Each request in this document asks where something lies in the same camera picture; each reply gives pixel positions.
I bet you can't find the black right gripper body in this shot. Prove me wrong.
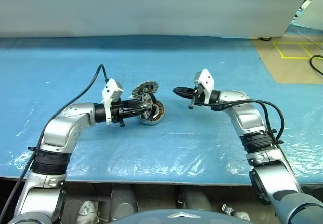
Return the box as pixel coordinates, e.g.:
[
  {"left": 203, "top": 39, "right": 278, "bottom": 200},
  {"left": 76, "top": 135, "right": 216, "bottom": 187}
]
[{"left": 188, "top": 82, "right": 206, "bottom": 110}]

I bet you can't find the white backdrop panel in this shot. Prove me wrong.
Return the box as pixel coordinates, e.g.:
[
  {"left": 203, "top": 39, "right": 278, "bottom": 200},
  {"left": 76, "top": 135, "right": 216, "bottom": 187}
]
[{"left": 0, "top": 0, "right": 316, "bottom": 39}]

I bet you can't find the grey-blue robot torso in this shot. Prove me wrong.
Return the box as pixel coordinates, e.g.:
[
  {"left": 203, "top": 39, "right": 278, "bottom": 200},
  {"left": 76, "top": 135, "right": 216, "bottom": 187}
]
[{"left": 108, "top": 208, "right": 253, "bottom": 224}]

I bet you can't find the white cabinet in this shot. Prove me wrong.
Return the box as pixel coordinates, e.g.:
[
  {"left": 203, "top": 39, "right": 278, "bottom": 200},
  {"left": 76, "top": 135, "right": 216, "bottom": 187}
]
[{"left": 294, "top": 0, "right": 323, "bottom": 31}]

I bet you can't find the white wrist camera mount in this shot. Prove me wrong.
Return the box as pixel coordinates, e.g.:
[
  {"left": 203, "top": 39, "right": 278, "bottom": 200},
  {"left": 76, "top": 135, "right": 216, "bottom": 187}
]
[
  {"left": 101, "top": 78, "right": 124, "bottom": 126},
  {"left": 193, "top": 68, "right": 216, "bottom": 104}
]

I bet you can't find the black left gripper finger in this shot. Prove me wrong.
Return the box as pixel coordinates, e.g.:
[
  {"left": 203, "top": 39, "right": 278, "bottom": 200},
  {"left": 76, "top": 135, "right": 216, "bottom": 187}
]
[
  {"left": 124, "top": 107, "right": 148, "bottom": 118},
  {"left": 127, "top": 99, "right": 149, "bottom": 108}
]

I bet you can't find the black floor cable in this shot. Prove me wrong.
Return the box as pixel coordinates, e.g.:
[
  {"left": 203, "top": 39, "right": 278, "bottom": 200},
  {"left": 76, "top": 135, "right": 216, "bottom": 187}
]
[{"left": 309, "top": 54, "right": 323, "bottom": 76}]

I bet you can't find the grey rounded cylinder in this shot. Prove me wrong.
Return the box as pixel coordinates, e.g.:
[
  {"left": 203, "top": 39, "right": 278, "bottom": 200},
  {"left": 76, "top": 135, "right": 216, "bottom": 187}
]
[
  {"left": 109, "top": 185, "right": 138, "bottom": 221},
  {"left": 182, "top": 187, "right": 213, "bottom": 212}
]

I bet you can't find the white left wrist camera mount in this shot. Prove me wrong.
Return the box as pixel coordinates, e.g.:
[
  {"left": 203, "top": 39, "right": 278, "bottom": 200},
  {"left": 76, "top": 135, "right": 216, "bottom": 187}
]
[{"left": 101, "top": 78, "right": 124, "bottom": 126}]

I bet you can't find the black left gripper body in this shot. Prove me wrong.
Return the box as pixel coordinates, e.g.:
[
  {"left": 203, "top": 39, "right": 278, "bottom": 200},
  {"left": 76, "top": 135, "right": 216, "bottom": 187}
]
[{"left": 111, "top": 100, "right": 130, "bottom": 129}]

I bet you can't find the small metal clip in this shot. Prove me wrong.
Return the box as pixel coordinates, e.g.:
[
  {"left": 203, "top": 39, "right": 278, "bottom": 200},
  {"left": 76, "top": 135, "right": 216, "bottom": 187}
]
[{"left": 221, "top": 203, "right": 236, "bottom": 215}]

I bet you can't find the yellow floor tape grid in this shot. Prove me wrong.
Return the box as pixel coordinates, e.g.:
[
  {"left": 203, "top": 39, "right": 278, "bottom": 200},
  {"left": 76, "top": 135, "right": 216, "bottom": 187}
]
[{"left": 272, "top": 41, "right": 323, "bottom": 59}]

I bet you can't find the white sneaker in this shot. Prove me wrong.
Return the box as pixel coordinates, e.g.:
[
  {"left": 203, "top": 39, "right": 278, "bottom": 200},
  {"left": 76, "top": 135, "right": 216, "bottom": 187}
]
[
  {"left": 232, "top": 209, "right": 252, "bottom": 222},
  {"left": 78, "top": 200, "right": 100, "bottom": 222}
]

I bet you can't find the motor stator with copper windings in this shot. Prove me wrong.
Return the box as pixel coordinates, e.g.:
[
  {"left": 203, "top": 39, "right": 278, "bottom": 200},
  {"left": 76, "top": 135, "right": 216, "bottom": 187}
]
[{"left": 137, "top": 93, "right": 166, "bottom": 127}]

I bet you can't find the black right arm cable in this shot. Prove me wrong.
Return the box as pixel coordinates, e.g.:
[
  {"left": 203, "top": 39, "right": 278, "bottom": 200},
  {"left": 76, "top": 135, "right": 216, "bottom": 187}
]
[{"left": 201, "top": 99, "right": 285, "bottom": 144}]

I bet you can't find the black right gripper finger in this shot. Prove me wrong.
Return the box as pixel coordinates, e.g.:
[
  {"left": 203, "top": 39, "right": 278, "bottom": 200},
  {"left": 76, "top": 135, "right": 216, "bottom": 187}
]
[
  {"left": 172, "top": 86, "right": 196, "bottom": 94},
  {"left": 173, "top": 90, "right": 196, "bottom": 99}
]

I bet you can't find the silver round motor cover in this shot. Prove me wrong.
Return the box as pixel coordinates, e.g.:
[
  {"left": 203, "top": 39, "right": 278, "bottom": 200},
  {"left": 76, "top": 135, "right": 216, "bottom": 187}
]
[{"left": 131, "top": 80, "right": 160, "bottom": 100}]

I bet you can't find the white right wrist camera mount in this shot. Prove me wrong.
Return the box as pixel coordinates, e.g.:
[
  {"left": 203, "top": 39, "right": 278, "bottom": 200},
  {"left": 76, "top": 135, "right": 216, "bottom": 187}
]
[{"left": 193, "top": 68, "right": 216, "bottom": 104}]

